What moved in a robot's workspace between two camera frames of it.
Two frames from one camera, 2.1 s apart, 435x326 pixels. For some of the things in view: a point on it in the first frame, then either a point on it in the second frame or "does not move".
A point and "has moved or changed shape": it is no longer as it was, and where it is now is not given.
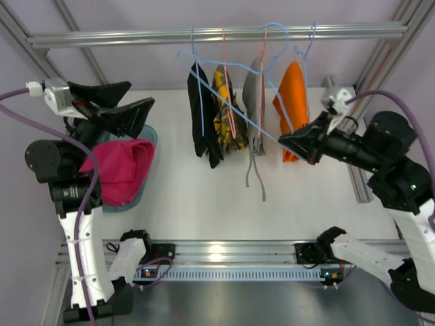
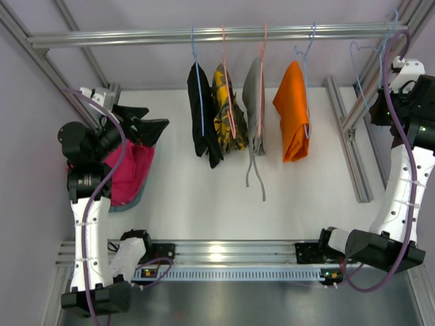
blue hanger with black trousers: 197,61 has moved or changed shape
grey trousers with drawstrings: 251,94 does not move
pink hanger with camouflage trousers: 230,111 does not move
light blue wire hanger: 228,99 → 379,51
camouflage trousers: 230,123 does not move
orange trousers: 291,102 does not move
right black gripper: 319,140 → 379,111
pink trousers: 123,167 does not move
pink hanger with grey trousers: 262,60 does not move
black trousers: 204,134 does not move
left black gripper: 88,111 → 126,123
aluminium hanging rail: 215,34 does not move
